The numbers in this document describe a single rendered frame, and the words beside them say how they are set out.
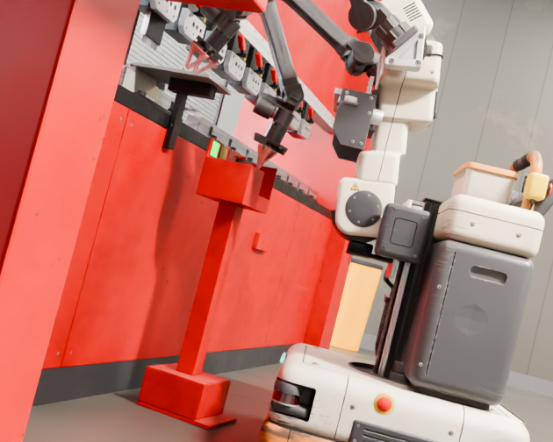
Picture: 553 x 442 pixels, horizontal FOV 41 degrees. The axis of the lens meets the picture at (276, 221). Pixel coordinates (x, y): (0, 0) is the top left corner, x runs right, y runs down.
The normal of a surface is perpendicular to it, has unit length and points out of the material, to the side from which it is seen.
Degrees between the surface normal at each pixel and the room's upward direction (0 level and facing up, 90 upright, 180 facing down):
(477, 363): 90
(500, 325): 90
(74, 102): 90
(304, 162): 90
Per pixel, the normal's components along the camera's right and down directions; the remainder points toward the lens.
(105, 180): 0.92, 0.22
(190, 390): -0.34, -0.14
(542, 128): -0.06, -0.07
